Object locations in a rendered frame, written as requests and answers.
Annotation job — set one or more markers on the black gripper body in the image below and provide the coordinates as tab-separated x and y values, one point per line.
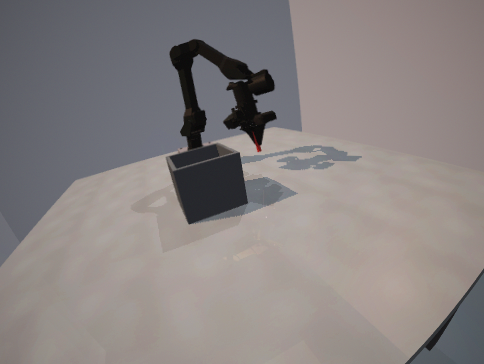
250	107

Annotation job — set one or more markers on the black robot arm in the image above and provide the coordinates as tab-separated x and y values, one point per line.
194	118

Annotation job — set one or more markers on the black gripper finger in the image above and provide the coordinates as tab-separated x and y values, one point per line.
249	132
258	132

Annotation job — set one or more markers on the red peg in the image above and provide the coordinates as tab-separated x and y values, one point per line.
257	145

